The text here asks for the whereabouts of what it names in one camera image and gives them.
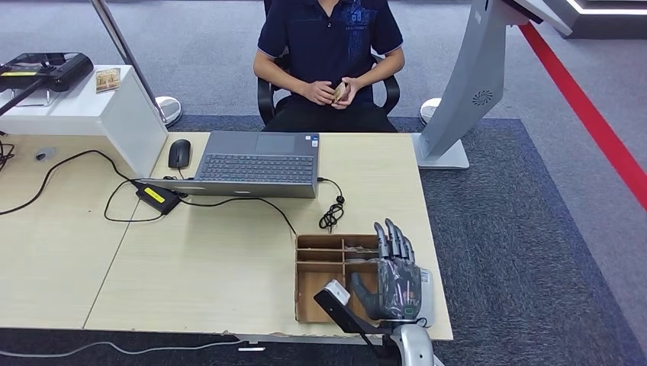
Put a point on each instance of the person's left hand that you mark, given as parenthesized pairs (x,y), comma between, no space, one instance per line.
(354,91)

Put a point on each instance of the person's right hand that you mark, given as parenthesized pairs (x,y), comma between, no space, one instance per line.
(319,93)

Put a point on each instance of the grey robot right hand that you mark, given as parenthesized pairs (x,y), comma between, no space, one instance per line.
(399,288)

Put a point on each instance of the ID card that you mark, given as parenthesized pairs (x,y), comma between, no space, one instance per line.
(339,93)

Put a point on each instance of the black computer mouse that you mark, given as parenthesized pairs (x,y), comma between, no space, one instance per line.
(179,154)

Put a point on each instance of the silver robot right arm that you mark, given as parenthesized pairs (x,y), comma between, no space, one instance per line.
(417,348)

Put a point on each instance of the person's right forearm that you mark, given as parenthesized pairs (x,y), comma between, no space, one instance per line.
(278,76)

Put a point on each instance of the person's left forearm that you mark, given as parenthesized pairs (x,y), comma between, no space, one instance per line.
(381,73)

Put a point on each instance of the white card reader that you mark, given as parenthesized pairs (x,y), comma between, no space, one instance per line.
(427,298)

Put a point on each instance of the wrapped card in organizer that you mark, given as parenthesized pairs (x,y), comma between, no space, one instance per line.
(361,259)
(361,248)

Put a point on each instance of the person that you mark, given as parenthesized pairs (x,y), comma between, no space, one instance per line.
(328,45)

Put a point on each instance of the small picture card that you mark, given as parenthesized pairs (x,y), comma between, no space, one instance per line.
(107,80)

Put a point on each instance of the black office chair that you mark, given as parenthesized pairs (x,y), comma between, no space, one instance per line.
(265,101)

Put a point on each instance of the chrome stanchion base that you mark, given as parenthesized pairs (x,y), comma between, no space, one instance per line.
(429,111)

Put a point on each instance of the brown wooden organizer box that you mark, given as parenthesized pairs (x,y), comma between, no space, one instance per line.
(321,298)

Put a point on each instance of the grey laptop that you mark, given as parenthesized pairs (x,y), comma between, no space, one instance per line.
(255,169)

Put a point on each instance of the grey kiosk stand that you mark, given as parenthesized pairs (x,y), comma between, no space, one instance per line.
(470,76)

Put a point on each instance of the chrome stanchion pole with base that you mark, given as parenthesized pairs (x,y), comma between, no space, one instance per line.
(169,110)

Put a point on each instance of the black power adapter yellow label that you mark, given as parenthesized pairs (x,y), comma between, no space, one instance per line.
(157,198)

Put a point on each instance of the white cabinet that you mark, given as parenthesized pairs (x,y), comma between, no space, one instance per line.
(76,116)

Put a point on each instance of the black terminal device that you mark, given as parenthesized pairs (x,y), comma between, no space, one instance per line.
(71,70)

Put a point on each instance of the dark display platform light strip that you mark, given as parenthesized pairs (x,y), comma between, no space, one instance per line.
(606,25)

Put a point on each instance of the wrist camera with black bracket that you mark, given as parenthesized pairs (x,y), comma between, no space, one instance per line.
(337,293)

